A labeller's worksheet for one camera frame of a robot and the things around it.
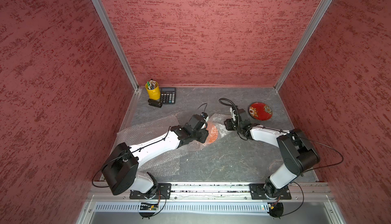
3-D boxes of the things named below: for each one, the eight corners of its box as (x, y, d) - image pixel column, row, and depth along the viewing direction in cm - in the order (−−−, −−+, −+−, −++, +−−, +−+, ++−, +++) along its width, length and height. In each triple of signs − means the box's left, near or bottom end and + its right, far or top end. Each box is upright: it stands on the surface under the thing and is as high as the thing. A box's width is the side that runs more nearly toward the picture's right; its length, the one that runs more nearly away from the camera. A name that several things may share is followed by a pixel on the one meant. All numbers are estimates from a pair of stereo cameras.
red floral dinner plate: (251, 120, 104) (252, 118, 102) (246, 104, 113) (247, 102, 111) (273, 120, 104) (274, 118, 102) (267, 104, 113) (268, 102, 111)
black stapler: (148, 104, 112) (146, 101, 110) (150, 101, 114) (149, 98, 112) (160, 108, 110) (159, 105, 108) (162, 104, 112) (161, 102, 110)
